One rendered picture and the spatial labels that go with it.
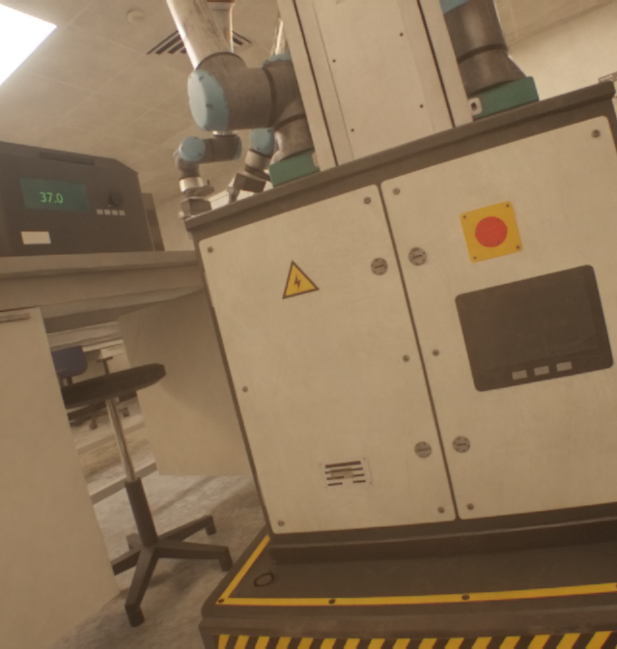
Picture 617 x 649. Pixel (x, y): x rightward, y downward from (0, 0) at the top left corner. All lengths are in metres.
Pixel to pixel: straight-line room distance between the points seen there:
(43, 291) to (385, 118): 0.80
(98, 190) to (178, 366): 0.66
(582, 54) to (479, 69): 4.27
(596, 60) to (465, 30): 4.23
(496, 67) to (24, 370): 1.17
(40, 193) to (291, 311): 0.72
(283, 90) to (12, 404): 0.92
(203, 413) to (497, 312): 1.19
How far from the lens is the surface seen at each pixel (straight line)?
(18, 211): 1.11
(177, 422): 1.68
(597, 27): 5.51
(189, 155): 1.75
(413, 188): 0.56
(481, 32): 1.21
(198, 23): 1.43
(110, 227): 1.22
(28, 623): 1.04
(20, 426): 0.98
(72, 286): 1.07
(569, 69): 5.37
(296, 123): 1.21
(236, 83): 1.20
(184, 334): 1.55
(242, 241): 0.62
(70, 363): 5.41
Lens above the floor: 0.68
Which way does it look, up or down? 1 degrees down
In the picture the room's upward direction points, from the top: 14 degrees counter-clockwise
